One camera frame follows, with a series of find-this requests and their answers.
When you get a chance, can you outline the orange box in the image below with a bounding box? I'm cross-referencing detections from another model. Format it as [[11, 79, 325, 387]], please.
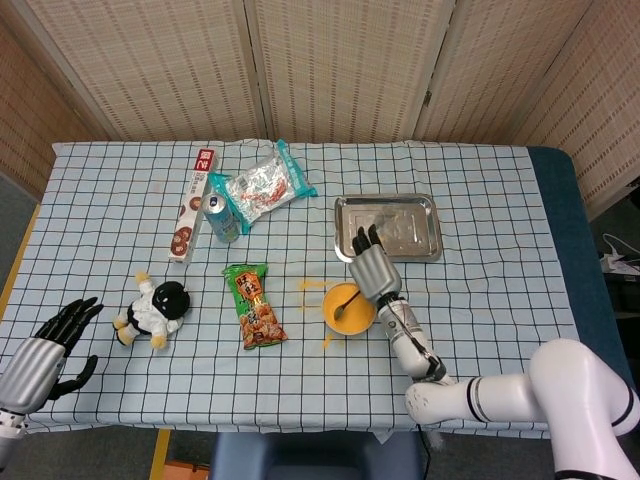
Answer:
[[163, 458, 212, 480]]

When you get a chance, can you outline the woven beige folding screen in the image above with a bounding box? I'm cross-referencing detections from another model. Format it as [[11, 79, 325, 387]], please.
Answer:
[[0, 0, 640, 221]]

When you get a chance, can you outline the blue padded table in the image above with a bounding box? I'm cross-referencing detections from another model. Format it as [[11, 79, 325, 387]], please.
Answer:
[[528, 146, 636, 386]]

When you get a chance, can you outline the black cable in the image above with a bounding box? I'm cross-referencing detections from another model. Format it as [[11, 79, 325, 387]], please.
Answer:
[[417, 423, 435, 480]]

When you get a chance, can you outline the blue checkered tablecloth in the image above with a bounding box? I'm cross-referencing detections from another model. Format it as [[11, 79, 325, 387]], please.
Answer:
[[0, 139, 604, 441]]

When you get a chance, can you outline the black-headed plush doll white coat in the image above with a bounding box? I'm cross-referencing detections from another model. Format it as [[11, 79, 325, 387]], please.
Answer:
[[112, 271, 192, 350]]

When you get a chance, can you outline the green snack bag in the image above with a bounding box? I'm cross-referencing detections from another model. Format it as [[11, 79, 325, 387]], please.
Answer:
[[222, 262, 290, 352]]

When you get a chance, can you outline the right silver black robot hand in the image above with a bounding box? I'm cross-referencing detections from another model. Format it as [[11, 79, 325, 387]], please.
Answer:
[[348, 224, 403, 304]]

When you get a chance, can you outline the metal tray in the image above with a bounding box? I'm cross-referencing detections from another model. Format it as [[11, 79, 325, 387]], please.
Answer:
[[333, 193, 443, 265]]

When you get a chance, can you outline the black plastic spoon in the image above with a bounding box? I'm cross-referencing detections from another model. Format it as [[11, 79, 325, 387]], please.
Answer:
[[333, 291, 363, 322]]

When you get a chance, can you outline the blue padded seat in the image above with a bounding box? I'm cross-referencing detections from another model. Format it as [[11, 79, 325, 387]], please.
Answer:
[[209, 430, 426, 480]]

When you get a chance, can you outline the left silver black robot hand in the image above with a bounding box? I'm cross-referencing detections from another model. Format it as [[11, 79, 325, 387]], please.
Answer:
[[0, 296, 105, 414]]

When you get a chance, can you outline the blue drink can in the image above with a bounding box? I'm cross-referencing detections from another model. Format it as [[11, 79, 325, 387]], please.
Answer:
[[201, 191, 240, 245]]

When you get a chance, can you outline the silver teal snack packet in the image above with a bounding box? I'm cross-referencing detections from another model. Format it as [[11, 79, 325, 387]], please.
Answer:
[[207, 138, 319, 236]]

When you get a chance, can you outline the white cables bundle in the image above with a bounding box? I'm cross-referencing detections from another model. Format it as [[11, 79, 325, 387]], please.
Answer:
[[599, 232, 629, 274]]

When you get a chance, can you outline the white cookie box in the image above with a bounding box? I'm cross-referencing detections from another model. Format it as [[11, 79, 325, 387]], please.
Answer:
[[167, 148, 222, 265]]

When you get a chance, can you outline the off-white bowl of orange powder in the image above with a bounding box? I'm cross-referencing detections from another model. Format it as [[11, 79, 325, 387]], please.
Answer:
[[321, 281, 379, 337]]

